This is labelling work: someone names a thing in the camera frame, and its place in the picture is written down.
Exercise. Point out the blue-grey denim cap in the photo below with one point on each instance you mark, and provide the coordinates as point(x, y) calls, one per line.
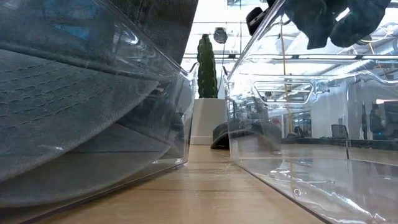
point(62, 102)
point(155, 25)

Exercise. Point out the white hexagonal planter pot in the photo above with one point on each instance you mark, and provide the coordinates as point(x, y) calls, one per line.
point(206, 121)

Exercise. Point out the clear plastic bin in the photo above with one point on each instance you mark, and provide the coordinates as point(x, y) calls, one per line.
point(183, 102)
point(283, 91)

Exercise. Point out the tall green cactus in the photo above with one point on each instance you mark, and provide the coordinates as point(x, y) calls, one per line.
point(206, 68)

